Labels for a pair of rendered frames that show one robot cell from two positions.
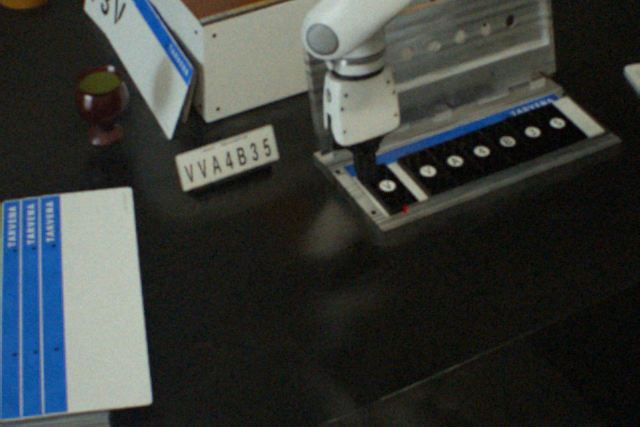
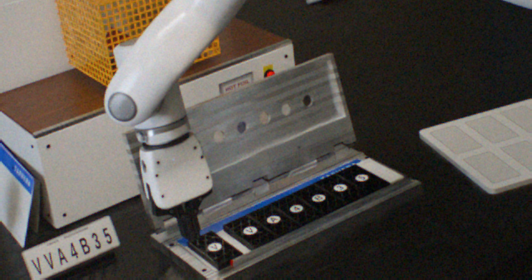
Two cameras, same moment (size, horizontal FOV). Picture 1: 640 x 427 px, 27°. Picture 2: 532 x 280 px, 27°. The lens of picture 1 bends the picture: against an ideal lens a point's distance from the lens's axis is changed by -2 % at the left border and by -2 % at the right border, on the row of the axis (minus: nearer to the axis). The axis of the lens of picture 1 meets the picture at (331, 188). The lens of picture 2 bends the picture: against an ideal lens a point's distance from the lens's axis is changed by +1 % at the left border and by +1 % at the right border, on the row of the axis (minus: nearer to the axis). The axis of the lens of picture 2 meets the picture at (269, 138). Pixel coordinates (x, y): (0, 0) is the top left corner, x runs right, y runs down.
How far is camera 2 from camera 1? 0.37 m
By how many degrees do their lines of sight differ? 14
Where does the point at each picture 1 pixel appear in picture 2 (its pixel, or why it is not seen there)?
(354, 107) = (167, 173)
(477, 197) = (296, 244)
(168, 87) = (17, 203)
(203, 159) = (48, 252)
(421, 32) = (229, 117)
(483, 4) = (280, 88)
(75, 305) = not seen: outside the picture
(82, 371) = not seen: outside the picture
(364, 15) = (153, 76)
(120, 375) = not seen: outside the picture
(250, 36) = (82, 144)
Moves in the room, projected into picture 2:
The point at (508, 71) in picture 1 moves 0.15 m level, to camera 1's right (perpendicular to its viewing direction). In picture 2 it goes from (312, 144) to (393, 132)
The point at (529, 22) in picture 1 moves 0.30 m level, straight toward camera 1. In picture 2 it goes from (324, 100) to (317, 179)
